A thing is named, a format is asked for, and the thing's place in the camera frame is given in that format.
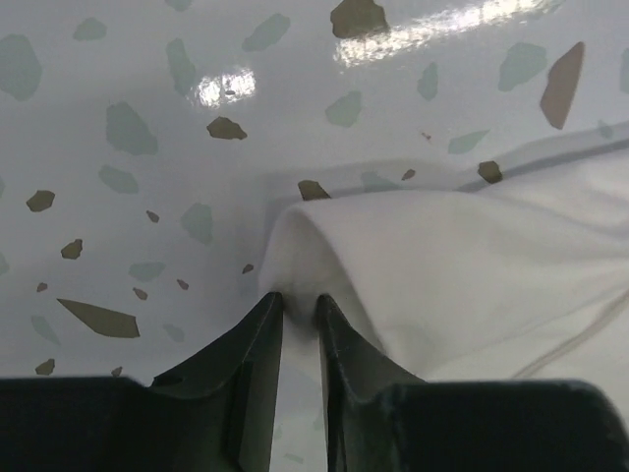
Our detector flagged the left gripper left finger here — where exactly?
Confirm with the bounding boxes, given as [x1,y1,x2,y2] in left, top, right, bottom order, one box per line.
[1,293,283,471]

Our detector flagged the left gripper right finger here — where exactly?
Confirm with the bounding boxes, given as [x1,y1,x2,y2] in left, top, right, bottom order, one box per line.
[316,295,628,471]

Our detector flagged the white t shirt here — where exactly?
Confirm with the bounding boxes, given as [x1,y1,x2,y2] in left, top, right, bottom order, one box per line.
[258,125,628,397]

